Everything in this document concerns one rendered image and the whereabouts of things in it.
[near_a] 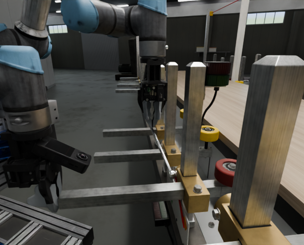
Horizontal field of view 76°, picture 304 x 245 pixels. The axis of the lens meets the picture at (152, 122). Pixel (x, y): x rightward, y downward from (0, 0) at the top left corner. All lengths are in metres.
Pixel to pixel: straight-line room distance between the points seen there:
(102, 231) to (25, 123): 1.27
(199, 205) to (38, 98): 0.40
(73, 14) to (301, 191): 0.60
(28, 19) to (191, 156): 0.76
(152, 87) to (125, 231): 1.20
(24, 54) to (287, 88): 0.38
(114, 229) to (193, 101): 1.29
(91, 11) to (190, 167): 0.43
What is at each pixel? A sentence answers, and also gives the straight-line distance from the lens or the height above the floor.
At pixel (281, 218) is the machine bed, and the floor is 0.80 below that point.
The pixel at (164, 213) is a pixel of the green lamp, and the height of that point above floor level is 0.70.
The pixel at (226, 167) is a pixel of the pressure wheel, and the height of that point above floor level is 0.90.
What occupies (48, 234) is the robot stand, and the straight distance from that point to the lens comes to 1.40.
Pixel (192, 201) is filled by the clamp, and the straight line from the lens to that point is 0.48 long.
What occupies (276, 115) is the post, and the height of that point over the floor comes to 1.11.
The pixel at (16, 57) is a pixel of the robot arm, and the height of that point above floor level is 1.16.
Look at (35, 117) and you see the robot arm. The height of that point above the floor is 1.06.
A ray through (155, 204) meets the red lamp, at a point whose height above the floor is 0.70.
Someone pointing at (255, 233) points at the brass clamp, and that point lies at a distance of 0.29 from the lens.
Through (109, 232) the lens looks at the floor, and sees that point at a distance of 1.59.
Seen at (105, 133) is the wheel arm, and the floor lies 0.81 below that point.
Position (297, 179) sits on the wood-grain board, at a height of 0.90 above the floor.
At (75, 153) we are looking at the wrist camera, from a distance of 0.46.
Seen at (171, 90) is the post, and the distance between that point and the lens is 0.69.
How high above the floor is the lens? 1.17
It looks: 19 degrees down
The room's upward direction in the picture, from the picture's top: straight up
